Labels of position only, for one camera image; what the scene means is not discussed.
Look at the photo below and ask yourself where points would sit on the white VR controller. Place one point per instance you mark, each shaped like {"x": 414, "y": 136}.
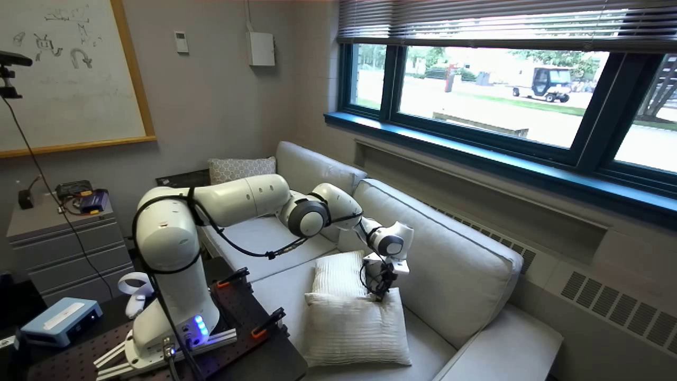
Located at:
{"x": 137, "y": 288}

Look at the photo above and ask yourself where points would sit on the light grey couch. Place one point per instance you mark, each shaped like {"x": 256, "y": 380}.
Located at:
{"x": 460, "y": 322}

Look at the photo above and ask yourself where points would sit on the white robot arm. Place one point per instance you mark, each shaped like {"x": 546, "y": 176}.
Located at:
{"x": 180, "y": 322}

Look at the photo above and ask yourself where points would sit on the black camera on stand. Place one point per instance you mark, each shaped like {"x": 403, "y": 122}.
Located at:
{"x": 6, "y": 75}

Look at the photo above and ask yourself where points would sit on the items on cabinet top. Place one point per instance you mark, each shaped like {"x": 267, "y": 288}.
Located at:
{"x": 81, "y": 198}

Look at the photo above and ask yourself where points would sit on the white wall box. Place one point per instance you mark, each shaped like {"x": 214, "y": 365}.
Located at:
{"x": 260, "y": 49}

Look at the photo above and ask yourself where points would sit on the large white striped pillow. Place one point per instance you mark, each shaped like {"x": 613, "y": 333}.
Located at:
{"x": 343, "y": 325}

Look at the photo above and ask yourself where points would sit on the wood framed whiteboard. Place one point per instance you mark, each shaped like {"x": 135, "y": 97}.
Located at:
{"x": 83, "y": 88}

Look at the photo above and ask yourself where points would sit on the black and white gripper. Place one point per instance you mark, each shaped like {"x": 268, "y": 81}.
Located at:
{"x": 379, "y": 273}

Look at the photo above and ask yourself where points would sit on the grey patterned pillow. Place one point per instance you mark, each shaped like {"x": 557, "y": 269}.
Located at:
{"x": 225, "y": 171}

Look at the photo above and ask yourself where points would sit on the wall radiator vent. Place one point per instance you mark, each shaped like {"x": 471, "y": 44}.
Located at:
{"x": 548, "y": 281}

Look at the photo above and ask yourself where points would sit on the white thermostat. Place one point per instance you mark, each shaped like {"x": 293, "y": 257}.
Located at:
{"x": 180, "y": 44}

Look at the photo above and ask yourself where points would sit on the grey drawer cabinet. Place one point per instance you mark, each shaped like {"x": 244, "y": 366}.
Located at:
{"x": 65, "y": 254}

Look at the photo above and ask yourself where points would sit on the teal framed window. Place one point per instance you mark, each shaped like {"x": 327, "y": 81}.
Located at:
{"x": 597, "y": 127}

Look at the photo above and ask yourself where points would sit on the blue and white box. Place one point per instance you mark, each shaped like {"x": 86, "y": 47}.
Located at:
{"x": 62, "y": 322}

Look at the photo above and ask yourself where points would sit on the grey window blinds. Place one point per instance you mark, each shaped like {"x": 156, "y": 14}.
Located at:
{"x": 625, "y": 27}

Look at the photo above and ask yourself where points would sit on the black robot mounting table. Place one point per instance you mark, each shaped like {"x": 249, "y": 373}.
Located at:
{"x": 228, "y": 354}

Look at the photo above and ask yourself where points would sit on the orange handled clamp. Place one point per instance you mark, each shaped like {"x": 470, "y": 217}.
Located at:
{"x": 232, "y": 278}
{"x": 267, "y": 325}

